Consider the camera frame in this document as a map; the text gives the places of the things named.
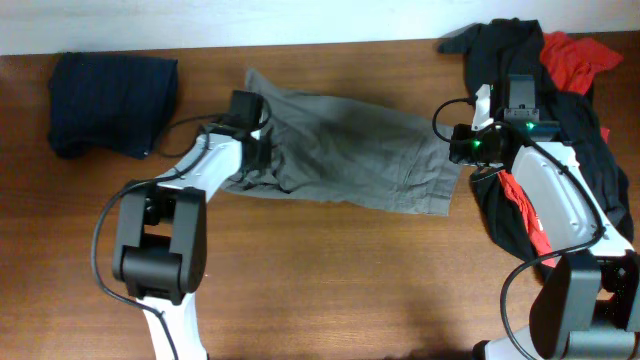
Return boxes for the grey shorts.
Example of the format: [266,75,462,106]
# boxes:
[223,69,461,216]

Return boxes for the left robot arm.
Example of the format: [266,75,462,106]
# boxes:
[112,90,271,359]

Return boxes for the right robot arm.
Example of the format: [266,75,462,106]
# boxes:
[448,75,639,360]

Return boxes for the black shirt with white print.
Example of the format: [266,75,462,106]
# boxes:
[437,19,634,261]

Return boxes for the red shirt with white print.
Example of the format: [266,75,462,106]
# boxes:
[498,32,624,258]

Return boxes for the folded navy blue garment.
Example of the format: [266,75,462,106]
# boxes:
[48,53,178,159]

